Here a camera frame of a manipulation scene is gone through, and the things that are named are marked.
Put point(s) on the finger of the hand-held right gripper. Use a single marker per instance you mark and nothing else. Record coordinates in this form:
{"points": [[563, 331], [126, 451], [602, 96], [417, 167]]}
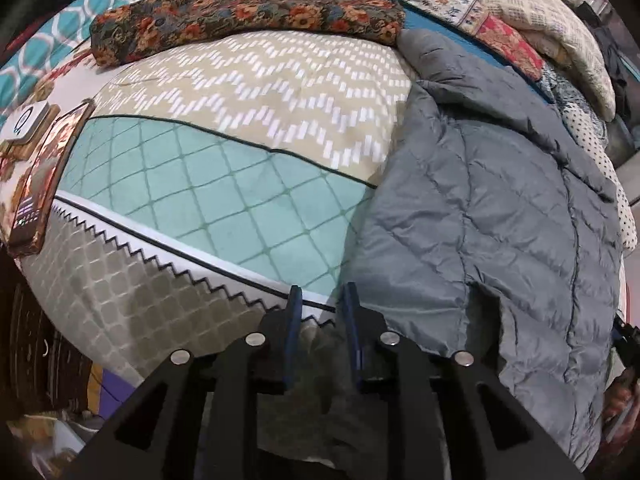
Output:
{"points": [[627, 340]]}

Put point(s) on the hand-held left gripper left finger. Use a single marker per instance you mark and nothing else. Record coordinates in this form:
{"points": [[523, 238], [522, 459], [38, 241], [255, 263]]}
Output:
{"points": [[291, 335]]}

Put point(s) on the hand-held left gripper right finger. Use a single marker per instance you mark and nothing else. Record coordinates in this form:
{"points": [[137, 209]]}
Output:
{"points": [[352, 330]]}

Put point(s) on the grey puffer jacket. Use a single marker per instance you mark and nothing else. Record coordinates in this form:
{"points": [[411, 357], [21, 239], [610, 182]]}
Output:
{"points": [[475, 210]]}

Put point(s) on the dark clothes pile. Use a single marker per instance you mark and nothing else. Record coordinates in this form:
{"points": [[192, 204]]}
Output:
{"points": [[612, 60]]}

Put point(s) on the person's right hand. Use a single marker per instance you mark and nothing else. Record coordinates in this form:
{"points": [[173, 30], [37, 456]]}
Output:
{"points": [[620, 405]]}

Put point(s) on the purple cloth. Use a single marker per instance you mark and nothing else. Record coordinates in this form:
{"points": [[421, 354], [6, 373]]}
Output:
{"points": [[107, 395]]}

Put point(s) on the white polka dot cloth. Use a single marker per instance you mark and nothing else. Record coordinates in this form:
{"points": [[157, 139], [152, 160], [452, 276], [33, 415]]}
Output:
{"points": [[595, 140]]}

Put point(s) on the dark wooden furniture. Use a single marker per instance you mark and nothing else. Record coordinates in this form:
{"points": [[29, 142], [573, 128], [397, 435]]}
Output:
{"points": [[40, 335]]}

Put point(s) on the smartphone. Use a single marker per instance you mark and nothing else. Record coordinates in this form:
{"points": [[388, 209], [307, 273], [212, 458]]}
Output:
{"points": [[42, 185]]}

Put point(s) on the brown floral pillow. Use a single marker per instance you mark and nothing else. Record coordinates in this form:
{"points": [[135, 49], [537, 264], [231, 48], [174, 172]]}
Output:
{"points": [[250, 7]]}

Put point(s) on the white square device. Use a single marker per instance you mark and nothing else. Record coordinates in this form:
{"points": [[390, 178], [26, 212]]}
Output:
{"points": [[27, 120]]}

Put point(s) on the cream quilt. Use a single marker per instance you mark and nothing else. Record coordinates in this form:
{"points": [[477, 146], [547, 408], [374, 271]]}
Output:
{"points": [[540, 10]]}

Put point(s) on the teal and white patterned pillow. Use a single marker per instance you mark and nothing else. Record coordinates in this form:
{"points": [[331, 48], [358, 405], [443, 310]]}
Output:
{"points": [[75, 20]]}

